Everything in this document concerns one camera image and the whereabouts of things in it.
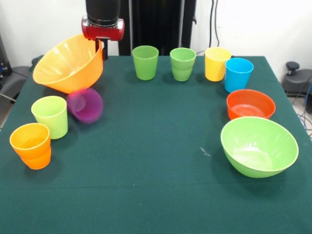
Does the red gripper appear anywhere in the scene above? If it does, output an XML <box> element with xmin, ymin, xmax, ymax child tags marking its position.
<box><xmin>81</xmin><ymin>16</ymin><xmax>125</xmax><ymax>61</ymax></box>

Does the large orange bowl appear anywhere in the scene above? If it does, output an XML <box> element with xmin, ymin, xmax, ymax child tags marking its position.
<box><xmin>32</xmin><ymin>34</ymin><xmax>104</xmax><ymax>95</ymax></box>

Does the purple cup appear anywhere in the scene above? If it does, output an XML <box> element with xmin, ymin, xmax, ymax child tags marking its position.
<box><xmin>66</xmin><ymin>87</ymin><xmax>104</xmax><ymax>124</ymax></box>

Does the lime green cup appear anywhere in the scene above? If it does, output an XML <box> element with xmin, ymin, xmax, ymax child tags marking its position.
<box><xmin>31</xmin><ymin>95</ymin><xmax>69</xmax><ymax>140</ymax></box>

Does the grey black device base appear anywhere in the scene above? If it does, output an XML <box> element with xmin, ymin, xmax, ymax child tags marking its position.
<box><xmin>282</xmin><ymin>60</ymin><xmax>312</xmax><ymax>98</ymax></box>
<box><xmin>0</xmin><ymin>65</ymin><xmax>34</xmax><ymax>103</ymax></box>

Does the black equipment box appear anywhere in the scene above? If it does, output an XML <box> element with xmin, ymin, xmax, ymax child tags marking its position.
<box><xmin>0</xmin><ymin>33</ymin><xmax>12</xmax><ymax>79</ymax></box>

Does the dark green tablecloth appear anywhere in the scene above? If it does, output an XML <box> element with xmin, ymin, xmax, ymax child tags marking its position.
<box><xmin>0</xmin><ymin>55</ymin><xmax>312</xmax><ymax>234</ymax></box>

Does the yellow cup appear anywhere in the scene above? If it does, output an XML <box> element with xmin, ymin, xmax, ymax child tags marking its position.
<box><xmin>204</xmin><ymin>47</ymin><xmax>232</xmax><ymax>82</ymax></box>

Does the orange cup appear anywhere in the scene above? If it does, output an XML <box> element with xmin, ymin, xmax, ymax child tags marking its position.
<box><xmin>9</xmin><ymin>123</ymin><xmax>52</xmax><ymax>159</ymax></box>
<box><xmin>19</xmin><ymin>146</ymin><xmax>52</xmax><ymax>170</ymax></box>

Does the blue cup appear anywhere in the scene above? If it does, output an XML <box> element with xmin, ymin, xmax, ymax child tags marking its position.
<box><xmin>224</xmin><ymin>58</ymin><xmax>254</xmax><ymax>94</ymax></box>

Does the red bowl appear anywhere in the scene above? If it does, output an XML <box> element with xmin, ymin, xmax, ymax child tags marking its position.
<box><xmin>226</xmin><ymin>89</ymin><xmax>276</xmax><ymax>120</ymax></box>

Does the large green bowl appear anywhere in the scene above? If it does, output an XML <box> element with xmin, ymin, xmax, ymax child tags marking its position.
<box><xmin>220</xmin><ymin>116</ymin><xmax>299</xmax><ymax>178</ymax></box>

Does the black wall cable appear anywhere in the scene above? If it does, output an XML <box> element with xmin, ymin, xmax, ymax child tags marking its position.
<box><xmin>209</xmin><ymin>0</ymin><xmax>221</xmax><ymax>48</ymax></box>

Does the tangle of floor cables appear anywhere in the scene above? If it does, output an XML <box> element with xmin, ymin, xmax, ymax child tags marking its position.
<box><xmin>291</xmin><ymin>82</ymin><xmax>312</xmax><ymax>142</ymax></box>

